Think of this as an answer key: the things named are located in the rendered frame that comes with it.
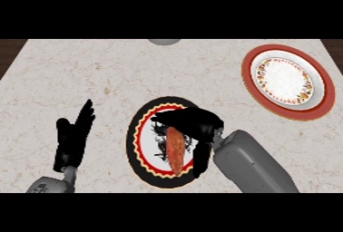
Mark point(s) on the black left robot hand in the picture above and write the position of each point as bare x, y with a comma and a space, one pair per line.
71, 142

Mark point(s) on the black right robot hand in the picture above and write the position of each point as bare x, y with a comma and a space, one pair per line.
196, 122

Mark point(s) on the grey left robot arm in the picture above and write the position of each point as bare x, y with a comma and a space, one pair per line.
54, 181

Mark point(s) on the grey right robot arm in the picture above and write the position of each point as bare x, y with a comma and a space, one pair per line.
250, 164

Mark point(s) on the black and red rimmed plate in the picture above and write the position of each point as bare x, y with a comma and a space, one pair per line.
146, 145

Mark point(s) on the red rimmed white plate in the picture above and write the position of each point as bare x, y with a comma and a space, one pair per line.
285, 80

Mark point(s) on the grey round object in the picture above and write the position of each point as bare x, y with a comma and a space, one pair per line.
164, 41

